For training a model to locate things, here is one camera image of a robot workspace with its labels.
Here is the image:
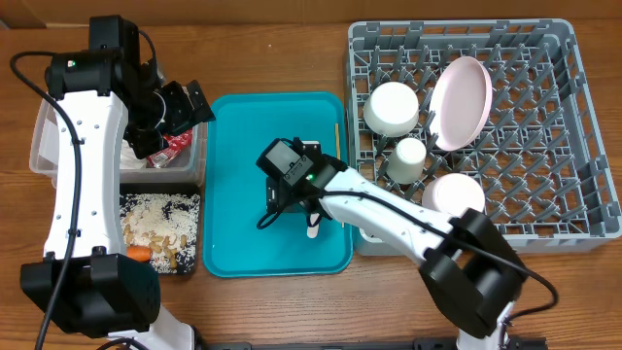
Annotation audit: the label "white bowl with nuts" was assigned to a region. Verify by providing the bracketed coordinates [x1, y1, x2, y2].
[363, 82, 419, 137]

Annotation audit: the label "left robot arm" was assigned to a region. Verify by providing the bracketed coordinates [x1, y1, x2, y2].
[20, 44, 213, 349]

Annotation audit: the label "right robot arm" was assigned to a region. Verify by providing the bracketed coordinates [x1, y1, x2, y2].
[259, 165, 527, 349]

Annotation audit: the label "grey dishwasher rack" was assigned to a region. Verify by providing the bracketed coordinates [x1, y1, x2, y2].
[346, 18, 621, 254]

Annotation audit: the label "red snack wrapper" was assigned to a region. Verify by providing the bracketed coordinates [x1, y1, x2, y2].
[147, 129, 193, 168]

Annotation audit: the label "wooden chopstick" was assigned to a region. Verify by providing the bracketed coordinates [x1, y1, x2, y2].
[334, 122, 346, 228]

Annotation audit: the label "pink bowl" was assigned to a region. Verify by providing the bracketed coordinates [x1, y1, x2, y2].
[422, 173, 486, 217]

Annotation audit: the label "large white tissue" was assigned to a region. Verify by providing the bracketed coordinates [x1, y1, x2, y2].
[120, 139, 147, 169]

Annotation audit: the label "clear plastic bin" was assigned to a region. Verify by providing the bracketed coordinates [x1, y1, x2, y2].
[29, 90, 207, 190]

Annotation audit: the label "teal plastic tray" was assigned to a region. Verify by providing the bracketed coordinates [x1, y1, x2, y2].
[203, 91, 354, 278]

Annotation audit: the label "small white round cup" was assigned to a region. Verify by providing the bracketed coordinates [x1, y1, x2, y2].
[387, 138, 427, 184]

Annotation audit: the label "orange carrot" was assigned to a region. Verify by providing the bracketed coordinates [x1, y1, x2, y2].
[126, 246, 152, 263]

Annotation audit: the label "pink white plate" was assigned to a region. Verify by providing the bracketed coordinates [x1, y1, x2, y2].
[430, 56, 493, 152]

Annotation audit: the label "spilled rice and nuts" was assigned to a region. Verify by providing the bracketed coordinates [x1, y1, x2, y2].
[120, 192, 201, 274]

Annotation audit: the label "white plastic fork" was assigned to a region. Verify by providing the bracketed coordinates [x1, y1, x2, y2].
[306, 213, 321, 239]

